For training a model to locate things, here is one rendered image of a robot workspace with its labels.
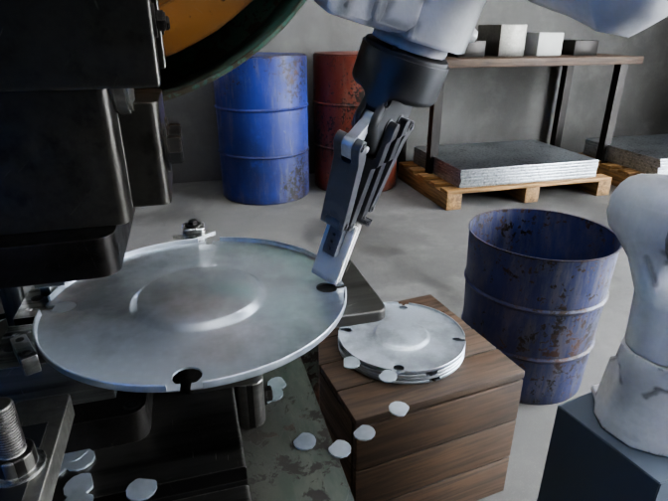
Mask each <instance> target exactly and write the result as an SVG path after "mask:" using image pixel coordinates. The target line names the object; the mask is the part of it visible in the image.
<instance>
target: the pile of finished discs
mask: <svg viewBox="0 0 668 501"><path fill-rule="evenodd" d="M384 304H385V306H386V315H385V318H384V319H382V320H381V321H377V322H372V323H365V324H358V325H352V326H345V327H340V329H339V330H338V348H339V351H340V354H341V356H342V357H343V358H346V357H356V358H358V359H359V360H360V366H359V367H358V368H355V370H356V371H358V372H359V373H361V374H363V375H365V376H368V377H370V378H373V379H376V380H379V381H380V379H379V375H380V374H381V373H382V372H383V371H384V370H391V371H394V372H395V373H396V374H397V379H396V380H395V381H394V382H393V384H402V385H415V384H424V383H430V382H433V380H432V379H433V378H434V379H435V380H436V381H437V380H440V379H442V378H445V377H447V376H448V375H450V374H452V373H453V372H454V371H455V370H456V369H457V368H458V367H459V366H460V365H461V363H462V361H463V359H464V354H465V345H466V341H465V334H464V331H463V330H462V328H461V327H460V325H459V324H458V323H457V322H456V321H455V320H453V319H452V318H451V317H449V316H448V315H446V314H444V313H443V312H441V311H438V310H436V309H433V308H431V307H428V306H424V305H420V304H415V303H409V304H405V305H401V304H399V303H398V302H384Z"/></svg>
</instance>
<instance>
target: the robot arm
mask: <svg viewBox="0 0 668 501"><path fill-rule="evenodd" d="M313 1H314V2H316V3H317V4H318V5H319V6H320V7H321V8H323V9H324V10H325V11H326V12H327V13H329V14H332V15H335V16H338V17H341V18H344V19H347V20H350V21H353V22H357V23H360V24H363V25H366V26H369V27H372V28H374V31H373V34H367V35H366V36H365V37H363V39H362V43H361V46H360V49H359V52H358V55H357V59H356V62H355V65H354V68H353V72H352V76H353V79H354V81H355V82H356V83H357V84H359V85H361V86H362V88H363V89H364V92H365V96H364V97H363V99H362V101H361V103H360V105H359V106H358V107H357V109H356V110H355V113H354V116H353V119H352V122H351V124H352V129H351V130H350V131H349V133H347V132H345V131H343V130H341V129H339V130H338V131H337V132H336V134H335V136H334V139H333V151H334V155H333V160H332V165H331V170H330V175H329V179H328V184H327V189H326V194H325V199H324V204H323V208H322V213H321V218H320V220H321V221H323V222H325V223H327V226H326V229H325V232H324V235H323V238H322V241H321V244H320V247H319V250H318V253H317V256H316V259H315V262H314V264H313V267H312V270H311V271H312V272H313V273H314V274H316V275H318V276H320V277H321V278H323V279H325V280H326V281H328V282H330V283H332V284H333V285H336V284H337V283H338V282H339V281H340V280H341V279H342V276H343V274H344V271H345V268H346V266H347V263H348V260H349V258H350V255H351V253H352V250H353V247H354V245H355V242H356V239H357V237H358V235H359V233H360V230H361V227H362V226H361V225H360V224H359V223H361V224H362V225H364V226H366V227H369V226H370V224H371V223H372V221H373V220H372V219H370V218H368V217H366V216H367V213H368V212H370V213H371V212H373V211H374V209H375V207H376V204H377V202H378V200H379V197H380V195H381V193H382V191H383V189H384V187H385V184H386V182H387V180H388V178H389V176H390V174H391V171H392V169H393V167H394V165H395V163H396V161H397V158H398V156H399V154H400V152H401V150H402V148H403V145H404V143H405V142H406V140H407V138H408V137H409V135H410V133H411V131H412V130H413V129H414V126H415V122H414V121H412V120H410V119H408V117H409V115H410V114H411V111H412V108H413V107H429V106H432V105H434V104H435V102H436V100H437V98H438V95H439V93H440V90H441V88H442V86H443V83H444V81H445V78H446V76H447V73H448V71H449V66H448V62H447V61H446V60H445V58H446V56H447V54H448V53H452V54H456V55H461V54H464V53H465V51H466V48H467V46H468V43H474V42H475V40H476V39H477V35H478V32H477V30H476V29H475V27H476V24H477V22H478V19H479V17H480V15H481V12H482V10H483V7H484V5H485V3H486V0H313ZM528 1H529V2H531V3H533V4H536V5H539V6H541V7H544V8H547V9H549V10H552V11H554V12H557V13H560V14H562V15H565V16H568V17H570V18H573V19H575V20H577V21H579V22H580V23H582V24H584V25H586V26H588V27H590V28H591V29H593V30H595V31H597V32H601V33H606V34H611V35H616V36H622V37H627V38H629V37H631V36H633V35H635V34H637V33H639V32H641V31H643V30H645V29H647V28H648V27H650V26H652V25H654V24H655V23H657V22H659V21H661V20H662V19H664V18H666V17H667V16H668V0H528ZM606 214H607V221H608V225H609V227H610V228H611V229H612V231H613V232H614V234H615V235H616V236H617V238H618V240H619V242H620V244H621V245H622V247H623V249H624V251H625V253H626V255H627V257H628V262H629V267H630V272H631V277H632V282H633V287H634V292H633V297H632V302H631V306H630V311H629V316H628V321H627V326H626V331H625V333H624V336H623V338H622V340H621V343H620V345H619V348H618V350H617V353H616V355H615V356H610V358H609V360H608V363H607V365H606V368H605V371H604V373H603V376H602V378H601V381H600V384H598V385H593V386H592V387H591V392H592V395H593V398H594V411H593V412H594V414H595V416H596V417H597V419H598V421H599V423H600V425H601V427H602V428H604V429H605V430H606V431H608V432H609V433H611V434H612V435H614V436H615V437H616V438H618V439H619V440H621V441H622V442H623V443H625V444H626V445H628V446H629V447H632V448H635V449H639V450H642V451H645V452H649V453H652V454H655V455H659V456H665V457H668V175H667V174H637V175H634V176H630V177H628V178H627V179H625V180H624V181H622V182H621V183H620V184H619V185H618V186H617V188H616V189H615V190H614V191H613V193H612V194H611V195H610V198H609V202H608V205H607V208H606Z"/></svg>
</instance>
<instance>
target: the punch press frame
mask: <svg viewBox="0 0 668 501"><path fill-rule="evenodd" d="M262 376H263V382H264V385H265V386H267V382H268V381H269V380H270V379H272V378H275V377H281V378H282V379H283V380H284V382H285V383H286V387H285V388H284V389H282V390H283V396H282V398H281V399H280V400H277V401H274V402H270V403H269V404H267V406H265V422H264V424H262V425H261V426H259V427H255V428H249V429H244V428H241V427H240V429H241V435H242V442H243V448H244V454H245V461H246V467H247V476H248V484H249V487H250V498H251V501H355V500H354V497H353V495H352V492H351V489H350V487H349V484H348V481H347V479H346V476H345V473H344V471H343V468H342V465H341V463H340V460H339V458H335V457H334V456H332V455H331V454H330V453H329V451H328V448H329V446H331V445H332V444H333V441H332V439H331V436H330V433H329V431H328V428H327V425H326V423H325V420H324V417H323V415H322V412H321V410H320V408H319V405H318V402H317V400H316V397H315V394H314V392H313V389H312V386H311V384H310V381H309V378H308V376H307V373H306V370H305V368H304V365H303V362H302V359H301V357H298V358H297V359H295V360H293V361H291V362H289V363H287V364H285V365H283V366H281V367H279V368H276V369H274V370H271V371H269V372H266V373H264V374H262ZM303 432H309V433H311V434H313V435H314V436H315V438H316V443H315V445H314V446H313V447H312V448H311V449H308V450H299V449H298V448H296V447H295V446H294V444H293V442H294V440H295V439H296V438H298V437H299V436H300V435H301V434H302V433H303Z"/></svg>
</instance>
